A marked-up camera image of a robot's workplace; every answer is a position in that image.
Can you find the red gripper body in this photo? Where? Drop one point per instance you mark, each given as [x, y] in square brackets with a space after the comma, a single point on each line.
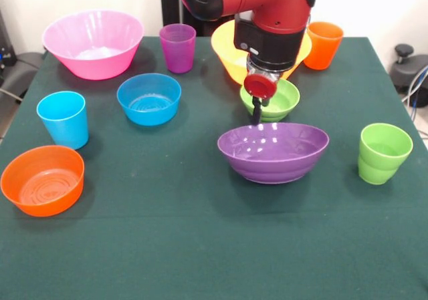
[260, 86]

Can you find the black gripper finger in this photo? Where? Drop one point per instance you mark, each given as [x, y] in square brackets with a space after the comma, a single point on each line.
[257, 111]

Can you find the green plastic bowl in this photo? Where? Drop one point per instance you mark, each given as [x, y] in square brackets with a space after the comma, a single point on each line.
[284, 103]

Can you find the yellow plastic bowl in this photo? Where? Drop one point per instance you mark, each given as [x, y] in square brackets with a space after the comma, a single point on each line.
[224, 52]

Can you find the purple plastic bowl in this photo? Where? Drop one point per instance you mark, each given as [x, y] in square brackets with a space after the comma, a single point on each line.
[274, 166]

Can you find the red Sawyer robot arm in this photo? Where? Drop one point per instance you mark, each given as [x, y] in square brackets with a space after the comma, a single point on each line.
[267, 6]

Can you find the orange plastic cup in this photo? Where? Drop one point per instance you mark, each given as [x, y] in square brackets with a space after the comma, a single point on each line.
[324, 52]

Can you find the purple plastic cup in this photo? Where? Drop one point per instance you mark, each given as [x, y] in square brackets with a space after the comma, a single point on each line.
[177, 56]

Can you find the blue plastic bowl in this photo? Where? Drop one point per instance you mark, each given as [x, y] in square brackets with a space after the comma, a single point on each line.
[148, 113]

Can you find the green plastic cup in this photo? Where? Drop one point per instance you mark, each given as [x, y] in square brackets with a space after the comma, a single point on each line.
[381, 169]

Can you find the dark green tablecloth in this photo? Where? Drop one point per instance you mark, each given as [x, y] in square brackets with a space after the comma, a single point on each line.
[167, 246]

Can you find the pink plastic bowl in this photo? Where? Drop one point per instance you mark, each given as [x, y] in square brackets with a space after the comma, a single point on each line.
[93, 63]

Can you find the blue plastic cup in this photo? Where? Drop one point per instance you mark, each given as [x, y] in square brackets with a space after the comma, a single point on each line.
[67, 129]

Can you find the orange plastic bowl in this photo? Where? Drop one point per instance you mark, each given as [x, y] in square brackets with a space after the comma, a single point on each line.
[43, 199]

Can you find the grey chair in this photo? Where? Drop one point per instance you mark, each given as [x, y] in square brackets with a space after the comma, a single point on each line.
[20, 69]

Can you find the dark equipment box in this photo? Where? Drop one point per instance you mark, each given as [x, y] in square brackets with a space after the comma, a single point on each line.
[5, 56]

